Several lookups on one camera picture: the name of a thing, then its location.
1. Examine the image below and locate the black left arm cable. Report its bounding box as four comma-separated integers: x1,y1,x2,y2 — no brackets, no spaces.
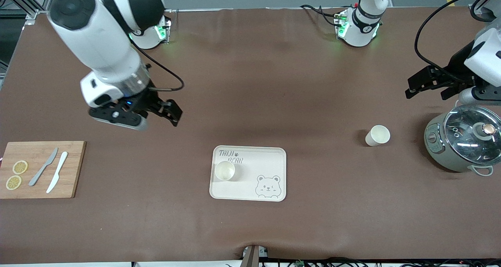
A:
414,0,501,83

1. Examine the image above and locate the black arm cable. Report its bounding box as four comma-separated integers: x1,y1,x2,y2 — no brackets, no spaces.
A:
414,0,501,83
128,36,185,92

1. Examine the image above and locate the bamboo cutting board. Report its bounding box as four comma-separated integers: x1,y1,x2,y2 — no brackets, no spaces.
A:
0,141,87,199

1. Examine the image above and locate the white plastic cup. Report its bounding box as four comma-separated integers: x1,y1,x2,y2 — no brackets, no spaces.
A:
214,160,236,181
365,125,391,147

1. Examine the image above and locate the grey pot, glass lid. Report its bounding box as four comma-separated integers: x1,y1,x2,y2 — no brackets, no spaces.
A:
424,99,501,177

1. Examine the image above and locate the cream tray with bear print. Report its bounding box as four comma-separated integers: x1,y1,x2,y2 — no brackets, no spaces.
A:
209,145,287,202

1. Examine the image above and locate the glass pot lid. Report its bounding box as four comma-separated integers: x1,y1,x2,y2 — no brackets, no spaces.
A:
443,105,501,166

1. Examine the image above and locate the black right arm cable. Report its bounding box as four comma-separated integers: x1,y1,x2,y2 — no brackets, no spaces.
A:
128,36,185,92

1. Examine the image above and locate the grey plastic knife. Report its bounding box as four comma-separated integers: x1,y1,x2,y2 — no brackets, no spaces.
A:
29,147,59,187

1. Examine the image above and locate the white plastic knife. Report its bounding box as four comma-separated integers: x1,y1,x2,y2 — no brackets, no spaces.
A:
46,151,68,194

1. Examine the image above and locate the aluminium frame post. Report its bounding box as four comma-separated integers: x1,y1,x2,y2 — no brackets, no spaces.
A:
468,0,501,15
0,0,53,20

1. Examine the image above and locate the black base power cable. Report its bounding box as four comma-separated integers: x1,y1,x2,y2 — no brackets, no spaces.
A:
299,4,337,25

